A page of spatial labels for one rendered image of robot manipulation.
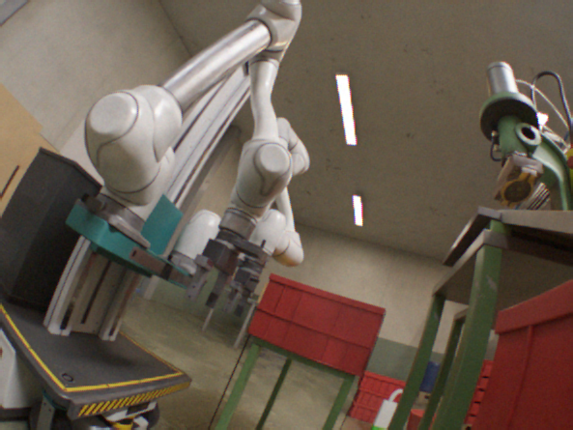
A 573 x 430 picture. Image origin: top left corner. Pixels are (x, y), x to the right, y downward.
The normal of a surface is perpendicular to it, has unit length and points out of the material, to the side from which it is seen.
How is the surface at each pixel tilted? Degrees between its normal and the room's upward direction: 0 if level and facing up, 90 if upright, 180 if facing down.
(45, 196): 90
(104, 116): 96
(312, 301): 90
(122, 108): 99
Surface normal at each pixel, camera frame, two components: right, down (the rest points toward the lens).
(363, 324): -0.29, -0.47
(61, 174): -0.09, -0.42
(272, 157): 0.29, -0.11
